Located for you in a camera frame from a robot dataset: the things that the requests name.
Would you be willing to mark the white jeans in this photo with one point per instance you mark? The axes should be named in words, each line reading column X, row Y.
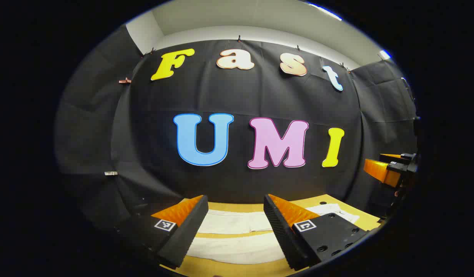
column 236, row 250

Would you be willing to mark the copper cloth clip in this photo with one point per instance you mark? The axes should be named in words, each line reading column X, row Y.
column 125, row 80

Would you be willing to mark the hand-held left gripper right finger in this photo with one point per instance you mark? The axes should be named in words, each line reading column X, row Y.
column 279, row 231

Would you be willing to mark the ceiling light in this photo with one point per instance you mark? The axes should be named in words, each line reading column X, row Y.
column 385, row 54

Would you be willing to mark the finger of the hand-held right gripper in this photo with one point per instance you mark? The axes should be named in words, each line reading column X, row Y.
column 390, row 156
column 379, row 171

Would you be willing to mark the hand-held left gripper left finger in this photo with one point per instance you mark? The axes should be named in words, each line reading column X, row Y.
column 185, row 234

